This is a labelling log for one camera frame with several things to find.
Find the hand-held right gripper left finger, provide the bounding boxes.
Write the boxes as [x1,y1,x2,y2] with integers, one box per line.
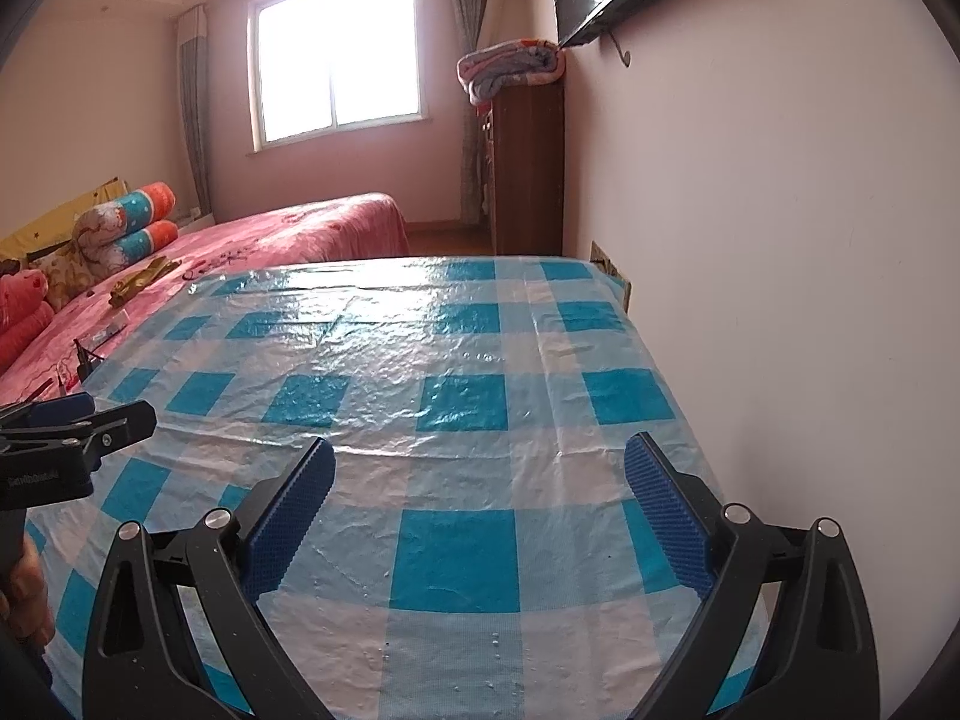
[81,436,336,720]

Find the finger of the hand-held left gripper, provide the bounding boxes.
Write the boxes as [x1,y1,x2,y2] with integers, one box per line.
[71,400,158,466]
[0,392,97,433]

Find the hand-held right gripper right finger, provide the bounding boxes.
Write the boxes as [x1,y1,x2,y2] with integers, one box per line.
[624,433,880,720]

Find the person's left hand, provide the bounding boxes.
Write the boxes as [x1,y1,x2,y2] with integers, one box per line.
[0,521,57,650]

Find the pink love you pillows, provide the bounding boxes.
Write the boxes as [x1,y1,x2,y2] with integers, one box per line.
[0,300,57,372]

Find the floral pillow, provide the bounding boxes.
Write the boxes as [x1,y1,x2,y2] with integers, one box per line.
[34,240,95,308]

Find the olive cloth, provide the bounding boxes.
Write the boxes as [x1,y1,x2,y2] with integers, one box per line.
[110,256,182,307]

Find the blue checked tablecloth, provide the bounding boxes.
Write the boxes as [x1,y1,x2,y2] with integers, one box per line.
[22,255,773,720]

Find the yellow headboard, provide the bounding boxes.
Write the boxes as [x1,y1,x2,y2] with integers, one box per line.
[0,178,128,263]

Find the colourful rolled quilt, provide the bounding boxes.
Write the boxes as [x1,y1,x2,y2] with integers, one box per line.
[73,181,181,275]

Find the pink bed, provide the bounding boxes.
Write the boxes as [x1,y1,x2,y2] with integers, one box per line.
[0,193,410,406]

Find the grey curtain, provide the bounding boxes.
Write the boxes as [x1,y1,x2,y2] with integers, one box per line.
[445,0,497,226]
[178,6,215,222]

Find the wooden cabinet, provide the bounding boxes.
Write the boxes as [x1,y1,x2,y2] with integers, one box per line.
[478,81,567,257]

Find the window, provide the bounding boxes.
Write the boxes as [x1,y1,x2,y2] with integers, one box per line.
[247,0,428,155]

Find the folded pastel blanket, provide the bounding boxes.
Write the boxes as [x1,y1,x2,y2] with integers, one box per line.
[457,37,567,107]

